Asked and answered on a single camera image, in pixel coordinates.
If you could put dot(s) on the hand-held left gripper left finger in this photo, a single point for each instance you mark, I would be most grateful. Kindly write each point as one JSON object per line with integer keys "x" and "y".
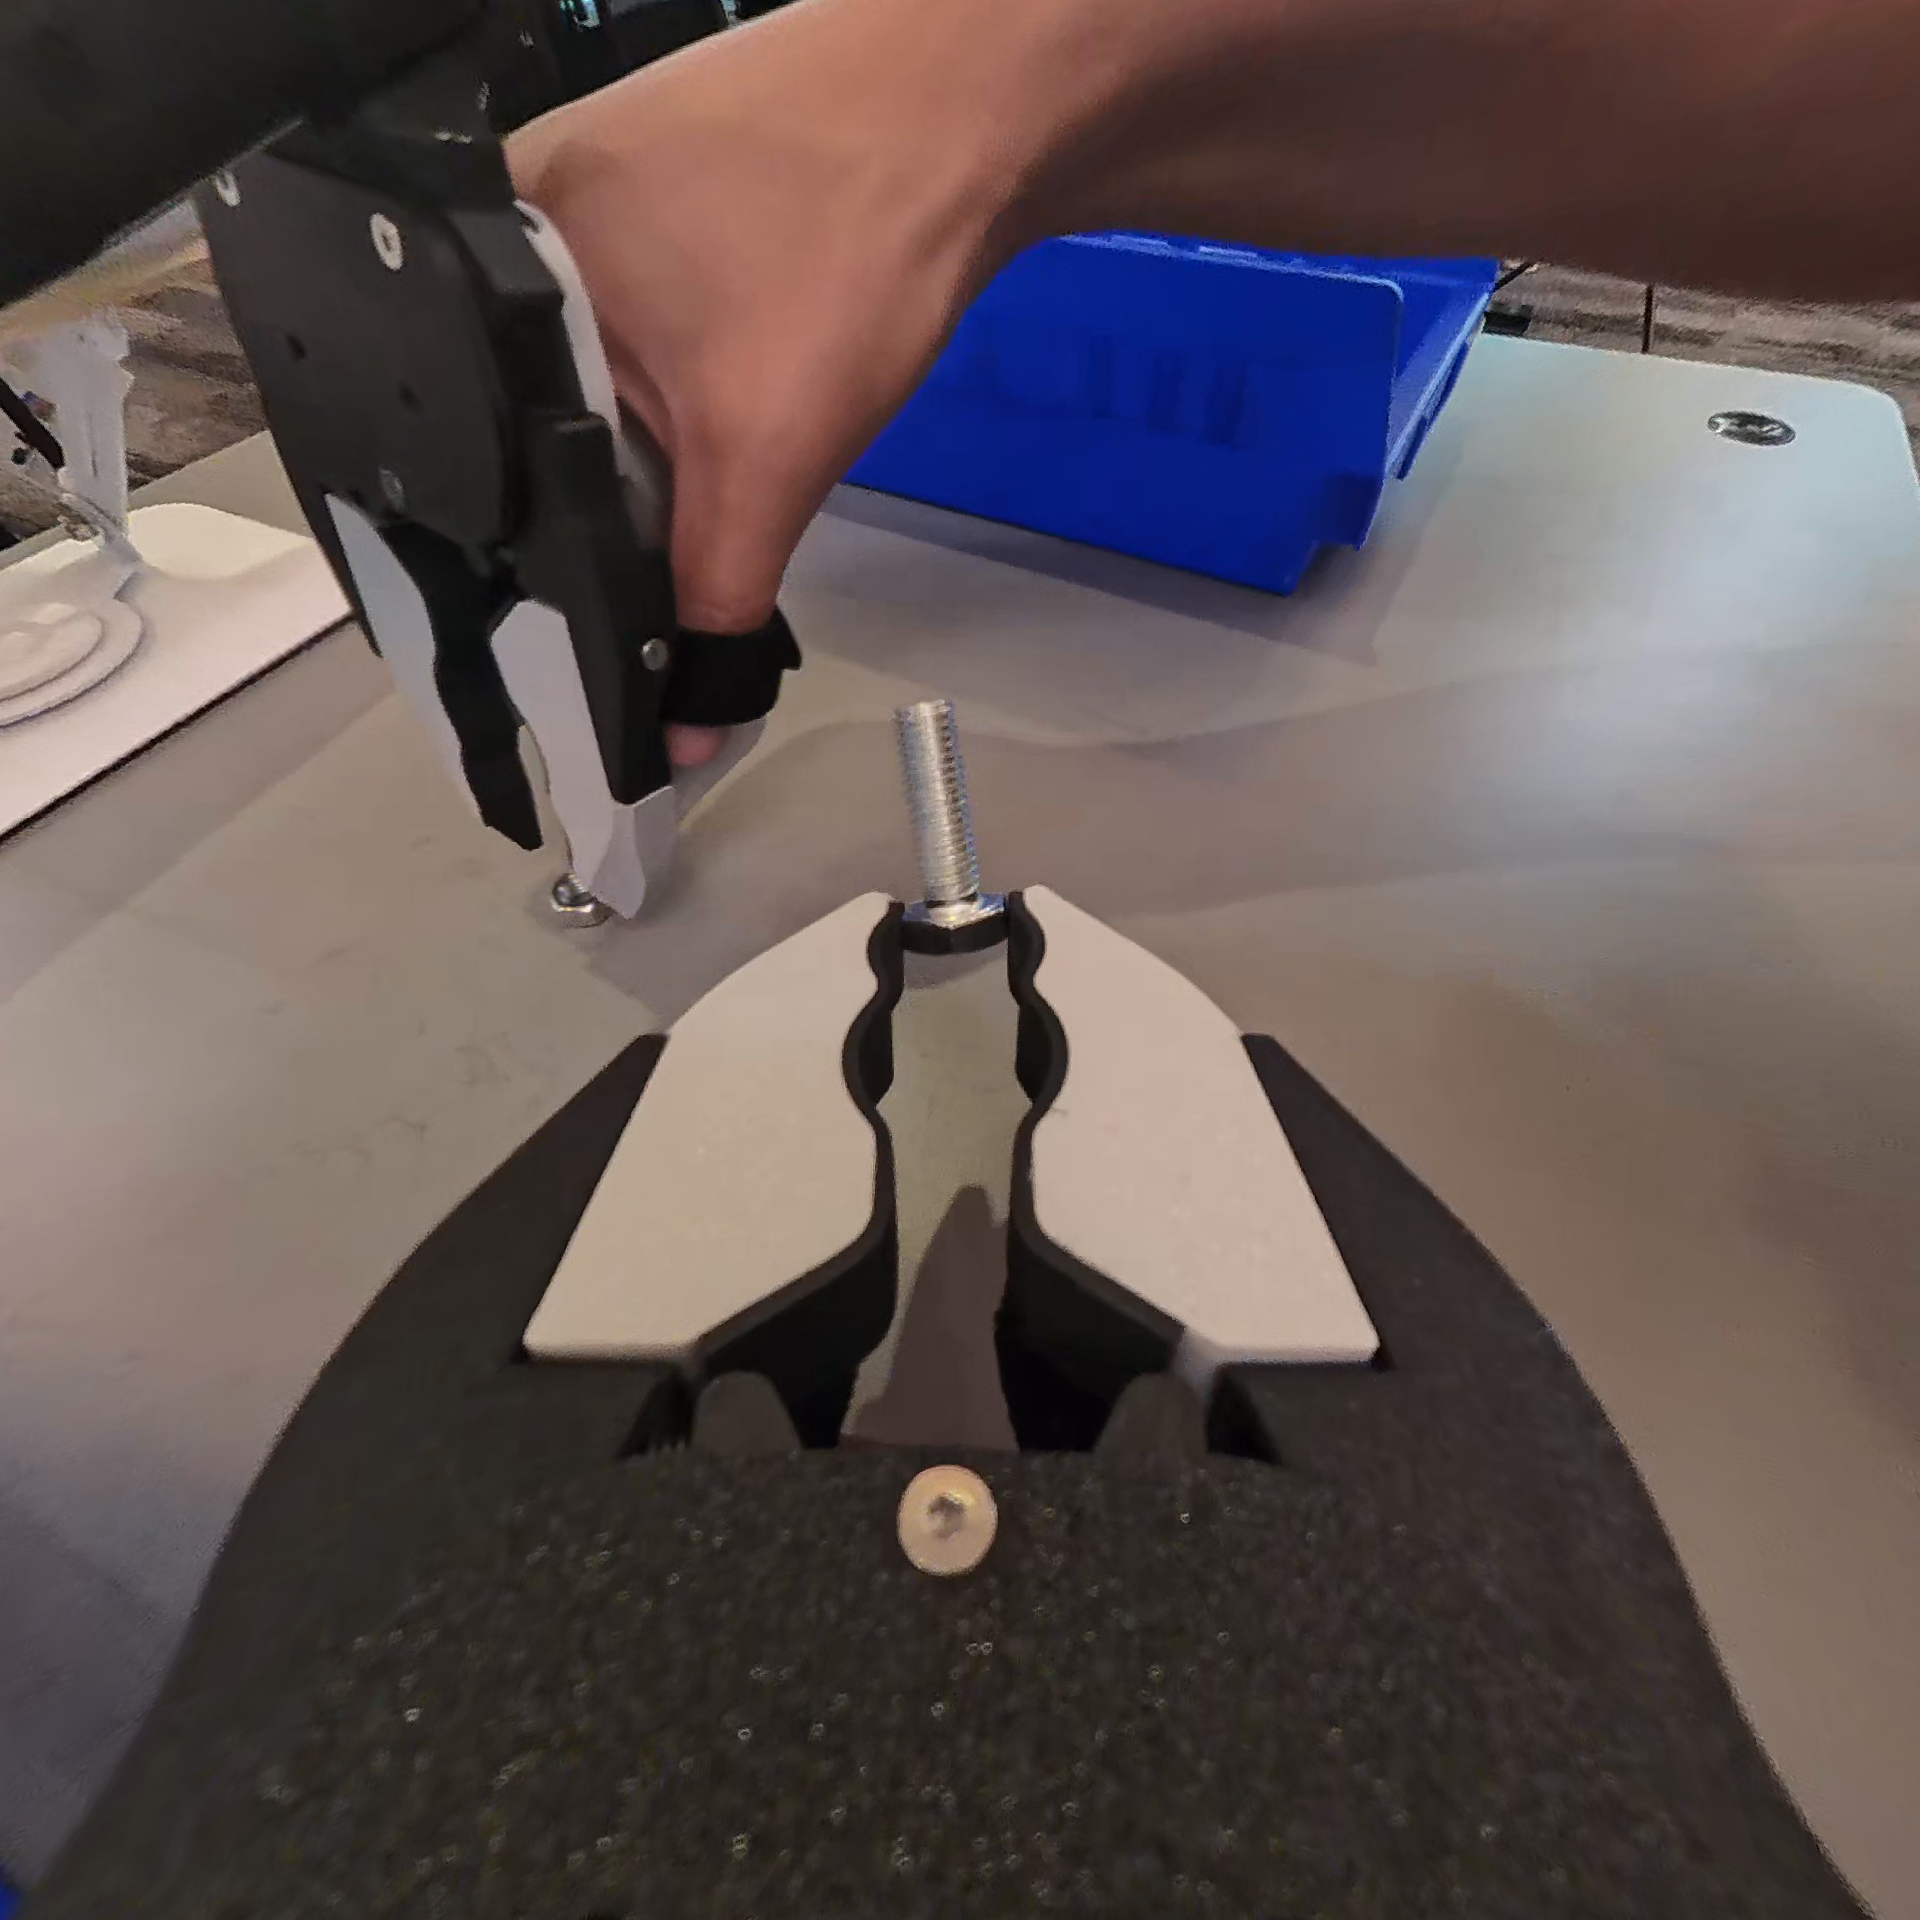
{"x": 720, "y": 1184}

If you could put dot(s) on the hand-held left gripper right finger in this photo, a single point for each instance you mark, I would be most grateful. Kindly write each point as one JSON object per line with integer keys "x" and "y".
{"x": 1179, "y": 1184}

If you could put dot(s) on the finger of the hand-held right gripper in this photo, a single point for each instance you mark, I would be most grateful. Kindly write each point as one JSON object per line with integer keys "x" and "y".
{"x": 562, "y": 721}
{"x": 382, "y": 601}

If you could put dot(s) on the silver hex nut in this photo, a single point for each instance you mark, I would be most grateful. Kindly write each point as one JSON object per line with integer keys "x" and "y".
{"x": 574, "y": 903}

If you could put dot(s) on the silver hex bolt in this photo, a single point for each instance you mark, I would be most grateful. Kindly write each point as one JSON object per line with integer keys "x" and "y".
{"x": 931, "y": 811}

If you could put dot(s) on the blue plastic bin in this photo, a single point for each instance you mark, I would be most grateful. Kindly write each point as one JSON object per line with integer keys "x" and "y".
{"x": 1141, "y": 420}

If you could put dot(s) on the person's right hand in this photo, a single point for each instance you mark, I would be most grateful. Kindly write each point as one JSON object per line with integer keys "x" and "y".
{"x": 750, "y": 330}

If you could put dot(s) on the white board stand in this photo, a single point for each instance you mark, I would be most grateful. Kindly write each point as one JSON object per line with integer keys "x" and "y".
{"x": 195, "y": 631}

